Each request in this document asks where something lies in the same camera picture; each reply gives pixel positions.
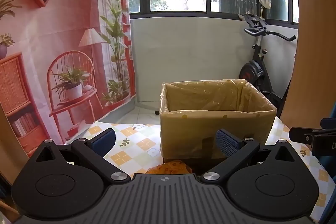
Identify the black exercise bike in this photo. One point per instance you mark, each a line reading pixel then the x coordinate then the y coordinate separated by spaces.
pixel 253 71

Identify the white cloth on pole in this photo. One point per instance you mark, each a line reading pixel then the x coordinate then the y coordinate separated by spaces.
pixel 265 1

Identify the brown wooden panel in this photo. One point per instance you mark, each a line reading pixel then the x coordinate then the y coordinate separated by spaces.
pixel 8 150
pixel 315 56

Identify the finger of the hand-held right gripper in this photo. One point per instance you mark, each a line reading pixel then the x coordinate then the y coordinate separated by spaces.
pixel 302 135
pixel 328 123

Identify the printed room backdrop cloth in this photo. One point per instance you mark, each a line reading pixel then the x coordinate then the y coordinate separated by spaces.
pixel 52 43

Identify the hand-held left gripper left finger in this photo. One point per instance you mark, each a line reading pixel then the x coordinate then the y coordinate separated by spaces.
pixel 105 141

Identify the checked floral tablecloth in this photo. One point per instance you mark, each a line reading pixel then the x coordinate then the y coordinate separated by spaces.
pixel 136 140

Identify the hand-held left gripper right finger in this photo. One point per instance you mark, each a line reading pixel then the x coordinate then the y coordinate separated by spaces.
pixel 227 142

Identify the clear orange snack packet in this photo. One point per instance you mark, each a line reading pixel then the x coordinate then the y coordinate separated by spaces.
pixel 170 167

